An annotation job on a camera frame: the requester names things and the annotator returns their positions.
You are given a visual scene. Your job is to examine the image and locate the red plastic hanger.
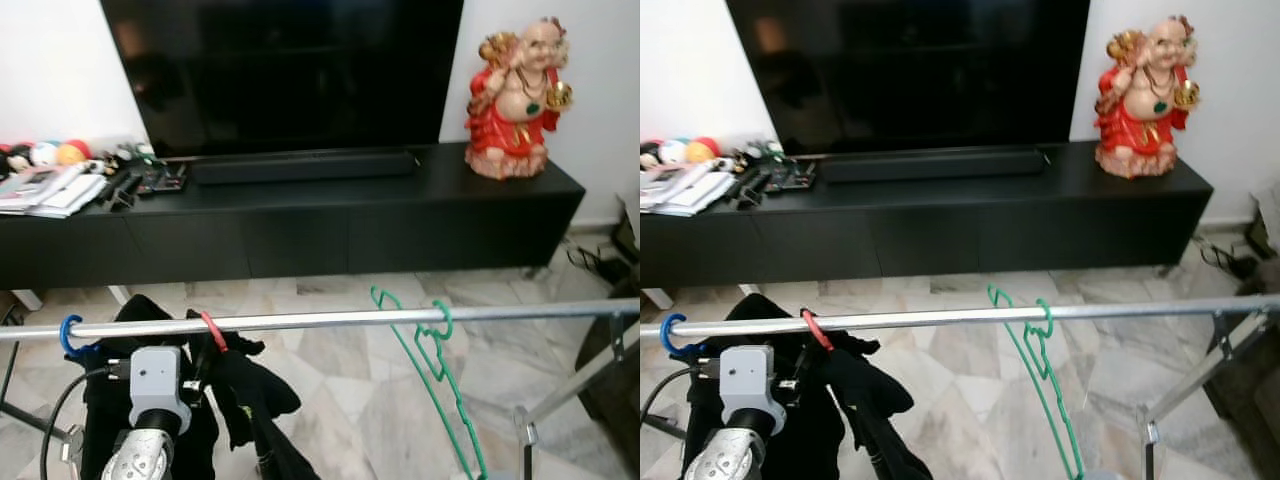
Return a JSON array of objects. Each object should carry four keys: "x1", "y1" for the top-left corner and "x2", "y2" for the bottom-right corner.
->
[
  {"x1": 197, "y1": 310, "x2": 230, "y2": 354},
  {"x1": 799, "y1": 307, "x2": 834, "y2": 352}
]

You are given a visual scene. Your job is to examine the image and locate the blue plastic hanger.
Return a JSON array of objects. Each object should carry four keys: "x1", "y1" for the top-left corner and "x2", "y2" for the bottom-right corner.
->
[
  {"x1": 659, "y1": 312, "x2": 703, "y2": 361},
  {"x1": 58, "y1": 314, "x2": 103, "y2": 363}
]

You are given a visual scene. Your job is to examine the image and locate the green plastic hanger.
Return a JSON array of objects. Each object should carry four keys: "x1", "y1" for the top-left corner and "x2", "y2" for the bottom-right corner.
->
[
  {"x1": 369, "y1": 286, "x2": 490, "y2": 480},
  {"x1": 987, "y1": 284, "x2": 1088, "y2": 480}
]

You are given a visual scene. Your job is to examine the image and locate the stack of white magazines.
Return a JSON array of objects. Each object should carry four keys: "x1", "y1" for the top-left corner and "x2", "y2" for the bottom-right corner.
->
[
  {"x1": 640, "y1": 165, "x2": 741, "y2": 219},
  {"x1": 0, "y1": 165, "x2": 108, "y2": 219}
]

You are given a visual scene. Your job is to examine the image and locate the red laughing Buddha statue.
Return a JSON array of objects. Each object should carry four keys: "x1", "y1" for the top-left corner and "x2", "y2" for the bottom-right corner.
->
[
  {"x1": 1094, "y1": 14, "x2": 1203, "y2": 180},
  {"x1": 464, "y1": 16, "x2": 575, "y2": 182}
]

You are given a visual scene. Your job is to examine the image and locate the black TV console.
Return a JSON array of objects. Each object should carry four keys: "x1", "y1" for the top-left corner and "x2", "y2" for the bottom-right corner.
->
[
  {"x1": 0, "y1": 143, "x2": 587, "y2": 291},
  {"x1": 640, "y1": 140, "x2": 1215, "y2": 290}
]

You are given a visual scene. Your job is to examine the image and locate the black soundbar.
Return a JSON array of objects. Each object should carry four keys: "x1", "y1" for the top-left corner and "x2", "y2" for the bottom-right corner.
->
[{"x1": 818, "y1": 148, "x2": 1047, "y2": 185}]

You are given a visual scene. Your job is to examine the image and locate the black television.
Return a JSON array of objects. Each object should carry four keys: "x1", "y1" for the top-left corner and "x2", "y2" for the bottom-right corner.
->
[
  {"x1": 100, "y1": 0, "x2": 466, "y2": 159},
  {"x1": 725, "y1": 0, "x2": 1092, "y2": 157}
]

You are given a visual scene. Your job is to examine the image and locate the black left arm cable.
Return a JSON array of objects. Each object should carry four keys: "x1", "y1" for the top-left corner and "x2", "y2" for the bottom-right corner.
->
[
  {"x1": 640, "y1": 362, "x2": 721, "y2": 421},
  {"x1": 38, "y1": 362, "x2": 131, "y2": 480}
]

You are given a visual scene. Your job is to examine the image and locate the metal rack end frame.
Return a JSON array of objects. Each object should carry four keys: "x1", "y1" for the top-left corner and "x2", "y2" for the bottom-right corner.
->
[
  {"x1": 0, "y1": 335, "x2": 81, "y2": 446},
  {"x1": 640, "y1": 410, "x2": 691, "y2": 443},
  {"x1": 512, "y1": 308, "x2": 641, "y2": 480},
  {"x1": 1138, "y1": 306, "x2": 1280, "y2": 480}
]

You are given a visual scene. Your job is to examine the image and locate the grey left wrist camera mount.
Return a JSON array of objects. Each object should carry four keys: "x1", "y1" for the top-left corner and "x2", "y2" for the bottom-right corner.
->
[
  {"x1": 717, "y1": 344, "x2": 787, "y2": 437},
  {"x1": 127, "y1": 345, "x2": 194, "y2": 437}
]

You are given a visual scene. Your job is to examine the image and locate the metal clothes rail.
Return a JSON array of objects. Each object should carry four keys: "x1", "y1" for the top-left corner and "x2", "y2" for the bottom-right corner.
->
[
  {"x1": 640, "y1": 296, "x2": 1280, "y2": 341},
  {"x1": 0, "y1": 298, "x2": 641, "y2": 343}
]

